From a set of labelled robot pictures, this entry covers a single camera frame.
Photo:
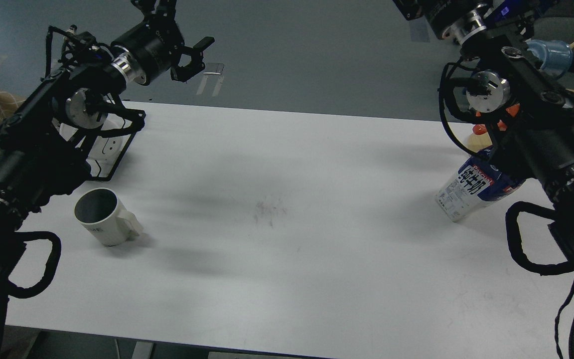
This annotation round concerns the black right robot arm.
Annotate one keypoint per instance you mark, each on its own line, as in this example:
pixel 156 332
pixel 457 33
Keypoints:
pixel 498 105

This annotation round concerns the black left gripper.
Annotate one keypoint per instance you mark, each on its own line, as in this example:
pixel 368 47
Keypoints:
pixel 156 45

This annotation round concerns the blue white milk carton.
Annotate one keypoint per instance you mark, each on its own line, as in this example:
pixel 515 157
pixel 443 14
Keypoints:
pixel 475 185

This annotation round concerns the black wire mug rack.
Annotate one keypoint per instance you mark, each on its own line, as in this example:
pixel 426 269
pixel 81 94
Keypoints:
pixel 98 136

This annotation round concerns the white ceramic mug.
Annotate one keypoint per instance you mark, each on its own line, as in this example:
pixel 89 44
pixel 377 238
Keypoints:
pixel 102 213

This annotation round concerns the blue plastic cup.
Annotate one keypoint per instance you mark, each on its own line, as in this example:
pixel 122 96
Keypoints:
pixel 555 56

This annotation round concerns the white mug on rack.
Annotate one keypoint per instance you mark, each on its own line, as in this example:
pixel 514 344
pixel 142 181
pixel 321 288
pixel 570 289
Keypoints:
pixel 104 152

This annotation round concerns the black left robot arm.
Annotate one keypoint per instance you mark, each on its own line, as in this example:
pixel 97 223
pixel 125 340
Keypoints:
pixel 46 142

